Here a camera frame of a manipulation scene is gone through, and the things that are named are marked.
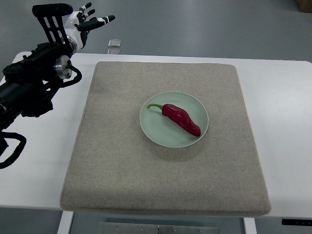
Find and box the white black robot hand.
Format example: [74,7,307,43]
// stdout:
[64,2,115,53]

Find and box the red pepper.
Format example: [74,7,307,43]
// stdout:
[147,103,201,137]

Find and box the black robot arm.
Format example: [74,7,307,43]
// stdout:
[0,3,82,169]

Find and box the silver floor outlet plate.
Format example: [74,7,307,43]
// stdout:
[108,39,121,48]

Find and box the light green plate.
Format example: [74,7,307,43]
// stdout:
[139,91,209,148]

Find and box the beige felt mat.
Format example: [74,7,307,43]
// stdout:
[60,61,271,216]

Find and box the white table leg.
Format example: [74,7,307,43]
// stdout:
[57,211,74,234]

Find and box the cardboard box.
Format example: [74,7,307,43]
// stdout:
[296,0,312,13]

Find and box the black table control panel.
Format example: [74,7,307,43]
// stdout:
[281,219,312,226]

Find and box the metal bracket under table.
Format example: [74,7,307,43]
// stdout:
[98,222,220,234]

